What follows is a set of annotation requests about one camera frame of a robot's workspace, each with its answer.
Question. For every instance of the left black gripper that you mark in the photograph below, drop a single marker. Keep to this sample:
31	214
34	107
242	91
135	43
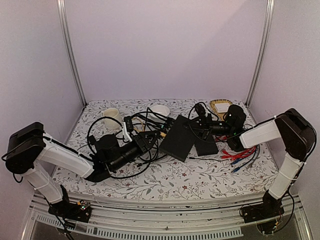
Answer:
142	142

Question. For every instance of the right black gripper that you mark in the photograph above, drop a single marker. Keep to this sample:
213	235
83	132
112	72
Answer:
205	126

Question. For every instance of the black network switch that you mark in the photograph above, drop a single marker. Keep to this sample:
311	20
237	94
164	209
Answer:
205	148
179	140

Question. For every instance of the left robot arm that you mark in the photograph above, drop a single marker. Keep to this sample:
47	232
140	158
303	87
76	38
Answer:
31	144

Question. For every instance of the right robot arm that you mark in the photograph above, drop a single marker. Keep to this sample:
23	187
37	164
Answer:
298	135

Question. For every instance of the woven bamboo tray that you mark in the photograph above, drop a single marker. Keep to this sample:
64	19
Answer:
213	102

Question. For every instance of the white small box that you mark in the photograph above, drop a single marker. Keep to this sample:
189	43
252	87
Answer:
221	107

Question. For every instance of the white ceramic bowl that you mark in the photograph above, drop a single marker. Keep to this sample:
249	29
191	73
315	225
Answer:
160	109

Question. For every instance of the cream ceramic mug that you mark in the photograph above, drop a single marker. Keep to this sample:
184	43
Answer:
113	120

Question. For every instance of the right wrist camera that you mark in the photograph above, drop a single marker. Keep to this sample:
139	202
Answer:
200	110

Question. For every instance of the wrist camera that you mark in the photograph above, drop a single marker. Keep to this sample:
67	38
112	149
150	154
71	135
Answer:
128	128
200	110

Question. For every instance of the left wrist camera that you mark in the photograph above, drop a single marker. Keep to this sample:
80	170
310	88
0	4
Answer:
128	128

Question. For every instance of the front aluminium rail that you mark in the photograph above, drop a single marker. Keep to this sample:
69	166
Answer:
202	219

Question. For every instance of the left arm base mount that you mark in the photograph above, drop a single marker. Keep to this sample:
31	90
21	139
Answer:
80	211

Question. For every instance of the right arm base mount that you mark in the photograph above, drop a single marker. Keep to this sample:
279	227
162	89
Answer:
269	211

